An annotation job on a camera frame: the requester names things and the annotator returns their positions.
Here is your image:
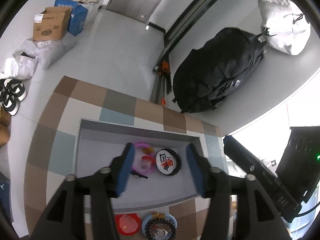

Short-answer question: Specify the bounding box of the small red charm toy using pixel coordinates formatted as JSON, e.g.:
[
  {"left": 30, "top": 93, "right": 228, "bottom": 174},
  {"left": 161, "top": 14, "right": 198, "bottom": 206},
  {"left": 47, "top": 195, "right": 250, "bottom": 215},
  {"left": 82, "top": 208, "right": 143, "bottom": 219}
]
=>
[{"left": 140, "top": 155, "right": 155, "bottom": 172}]

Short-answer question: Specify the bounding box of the black braided bracelet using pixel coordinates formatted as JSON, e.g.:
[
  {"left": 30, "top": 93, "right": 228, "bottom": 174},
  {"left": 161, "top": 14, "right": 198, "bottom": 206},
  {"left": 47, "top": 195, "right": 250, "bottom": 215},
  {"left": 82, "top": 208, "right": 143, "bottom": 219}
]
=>
[{"left": 159, "top": 147, "right": 182, "bottom": 177}]

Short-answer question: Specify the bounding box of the purple ring bracelet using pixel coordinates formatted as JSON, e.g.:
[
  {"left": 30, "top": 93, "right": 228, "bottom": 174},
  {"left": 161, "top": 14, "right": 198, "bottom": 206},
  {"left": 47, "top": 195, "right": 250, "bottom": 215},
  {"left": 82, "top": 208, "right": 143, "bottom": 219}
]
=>
[{"left": 131, "top": 141, "right": 155, "bottom": 175}]

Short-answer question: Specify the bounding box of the red round badge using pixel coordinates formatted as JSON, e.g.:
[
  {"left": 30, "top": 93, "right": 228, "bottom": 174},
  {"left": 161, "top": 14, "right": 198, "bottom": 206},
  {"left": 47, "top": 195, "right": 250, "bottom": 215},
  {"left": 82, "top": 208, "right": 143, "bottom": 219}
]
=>
[{"left": 115, "top": 213, "right": 142, "bottom": 236}]

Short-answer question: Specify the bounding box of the light blue ring bracelet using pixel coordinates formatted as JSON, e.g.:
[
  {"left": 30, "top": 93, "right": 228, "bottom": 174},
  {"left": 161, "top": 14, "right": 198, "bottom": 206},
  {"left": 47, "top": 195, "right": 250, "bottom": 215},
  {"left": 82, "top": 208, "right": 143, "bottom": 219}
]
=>
[{"left": 141, "top": 212, "right": 179, "bottom": 240}]

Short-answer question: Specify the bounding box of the black bead bracelet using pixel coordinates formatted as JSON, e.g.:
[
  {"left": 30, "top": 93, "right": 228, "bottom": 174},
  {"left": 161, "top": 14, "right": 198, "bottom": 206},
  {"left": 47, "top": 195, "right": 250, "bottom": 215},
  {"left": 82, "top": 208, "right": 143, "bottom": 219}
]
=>
[{"left": 145, "top": 218, "right": 176, "bottom": 240}]

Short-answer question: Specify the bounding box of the grey cardboard box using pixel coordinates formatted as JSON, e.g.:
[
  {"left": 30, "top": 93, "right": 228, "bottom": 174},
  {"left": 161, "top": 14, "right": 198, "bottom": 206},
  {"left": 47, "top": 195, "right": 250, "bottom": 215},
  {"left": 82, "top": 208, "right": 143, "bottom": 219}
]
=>
[{"left": 75, "top": 119, "right": 228, "bottom": 225}]

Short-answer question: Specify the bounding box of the checkered table cloth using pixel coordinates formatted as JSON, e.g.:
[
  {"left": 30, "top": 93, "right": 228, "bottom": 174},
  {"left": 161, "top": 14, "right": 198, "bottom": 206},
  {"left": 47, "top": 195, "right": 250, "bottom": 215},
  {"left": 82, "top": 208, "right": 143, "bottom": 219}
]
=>
[{"left": 24, "top": 76, "right": 227, "bottom": 231}]

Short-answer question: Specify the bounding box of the black coat rack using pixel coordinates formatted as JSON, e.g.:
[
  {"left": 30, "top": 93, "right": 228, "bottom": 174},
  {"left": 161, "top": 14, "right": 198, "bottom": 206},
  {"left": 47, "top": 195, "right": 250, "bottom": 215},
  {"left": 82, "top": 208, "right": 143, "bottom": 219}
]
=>
[{"left": 147, "top": 0, "right": 218, "bottom": 106}]

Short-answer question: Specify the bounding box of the black backpack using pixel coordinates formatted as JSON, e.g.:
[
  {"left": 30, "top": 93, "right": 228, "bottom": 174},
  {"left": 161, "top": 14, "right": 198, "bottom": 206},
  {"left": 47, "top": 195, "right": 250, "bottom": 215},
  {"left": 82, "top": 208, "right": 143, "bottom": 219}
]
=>
[{"left": 172, "top": 27, "right": 267, "bottom": 113}]

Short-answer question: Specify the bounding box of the dark blue shoe box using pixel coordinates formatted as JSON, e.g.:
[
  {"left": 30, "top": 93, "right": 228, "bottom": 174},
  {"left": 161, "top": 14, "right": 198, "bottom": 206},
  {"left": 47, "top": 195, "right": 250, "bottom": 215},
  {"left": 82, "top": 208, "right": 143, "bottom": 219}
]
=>
[{"left": 0, "top": 172, "right": 13, "bottom": 224}]

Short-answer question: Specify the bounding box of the brown shoe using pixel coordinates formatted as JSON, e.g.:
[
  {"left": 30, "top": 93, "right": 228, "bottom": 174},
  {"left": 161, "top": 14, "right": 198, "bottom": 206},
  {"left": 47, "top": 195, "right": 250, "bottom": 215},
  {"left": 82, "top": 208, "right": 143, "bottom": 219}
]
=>
[
  {"left": 0, "top": 107, "right": 11, "bottom": 127},
  {"left": 0, "top": 124, "right": 10, "bottom": 147}
]

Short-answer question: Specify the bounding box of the black white sandal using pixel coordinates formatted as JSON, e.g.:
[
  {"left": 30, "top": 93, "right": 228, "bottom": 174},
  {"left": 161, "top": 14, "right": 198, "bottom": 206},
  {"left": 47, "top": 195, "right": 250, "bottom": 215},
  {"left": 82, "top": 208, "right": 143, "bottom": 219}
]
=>
[
  {"left": 4, "top": 78, "right": 27, "bottom": 101},
  {"left": 1, "top": 91, "right": 20, "bottom": 116}
]

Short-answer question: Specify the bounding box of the white plastic bag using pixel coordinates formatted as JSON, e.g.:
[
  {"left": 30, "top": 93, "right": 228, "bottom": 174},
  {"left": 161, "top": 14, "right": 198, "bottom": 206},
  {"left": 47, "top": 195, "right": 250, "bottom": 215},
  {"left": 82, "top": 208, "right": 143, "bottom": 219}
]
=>
[
  {"left": 21, "top": 32, "right": 77, "bottom": 69},
  {"left": 1, "top": 55, "right": 38, "bottom": 80}
]

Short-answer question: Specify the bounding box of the brown cardboard box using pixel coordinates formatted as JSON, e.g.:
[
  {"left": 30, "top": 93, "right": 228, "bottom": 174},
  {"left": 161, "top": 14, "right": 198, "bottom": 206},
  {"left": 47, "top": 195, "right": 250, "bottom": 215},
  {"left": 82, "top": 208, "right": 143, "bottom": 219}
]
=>
[{"left": 33, "top": 7, "right": 71, "bottom": 41}]

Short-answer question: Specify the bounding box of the blue cardboard box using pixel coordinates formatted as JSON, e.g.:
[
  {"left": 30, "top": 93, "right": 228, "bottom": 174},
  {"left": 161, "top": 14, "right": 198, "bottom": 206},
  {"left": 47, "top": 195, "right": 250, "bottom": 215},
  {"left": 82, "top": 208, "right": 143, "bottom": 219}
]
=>
[{"left": 54, "top": 0, "right": 88, "bottom": 36}]

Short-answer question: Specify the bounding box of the white hanging bag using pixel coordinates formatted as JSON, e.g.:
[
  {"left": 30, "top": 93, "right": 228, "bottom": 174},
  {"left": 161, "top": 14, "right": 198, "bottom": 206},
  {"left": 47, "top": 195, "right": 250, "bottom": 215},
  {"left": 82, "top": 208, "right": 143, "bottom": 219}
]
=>
[{"left": 258, "top": 0, "right": 311, "bottom": 56}]

